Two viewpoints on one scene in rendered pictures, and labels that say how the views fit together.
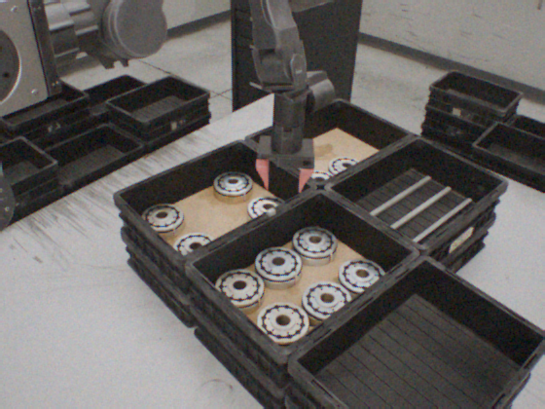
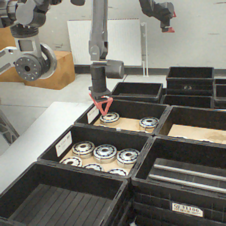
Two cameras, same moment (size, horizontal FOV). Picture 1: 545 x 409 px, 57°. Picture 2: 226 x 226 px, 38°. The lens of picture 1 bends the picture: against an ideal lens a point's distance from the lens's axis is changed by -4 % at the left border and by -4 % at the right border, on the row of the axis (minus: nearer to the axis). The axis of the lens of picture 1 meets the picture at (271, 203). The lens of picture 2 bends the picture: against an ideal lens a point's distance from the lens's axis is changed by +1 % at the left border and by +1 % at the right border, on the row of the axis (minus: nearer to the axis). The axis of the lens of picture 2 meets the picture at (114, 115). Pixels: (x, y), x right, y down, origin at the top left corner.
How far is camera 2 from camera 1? 1.21 m
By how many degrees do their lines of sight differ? 57
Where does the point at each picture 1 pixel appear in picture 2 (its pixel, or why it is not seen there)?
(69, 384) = (39, 149)
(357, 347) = (74, 193)
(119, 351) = not seen: hidden behind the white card
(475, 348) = not seen: outside the picture
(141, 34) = (23, 17)
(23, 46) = not seen: outside the picture
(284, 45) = (91, 40)
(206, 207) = (131, 125)
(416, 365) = (73, 216)
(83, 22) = (11, 9)
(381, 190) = (207, 168)
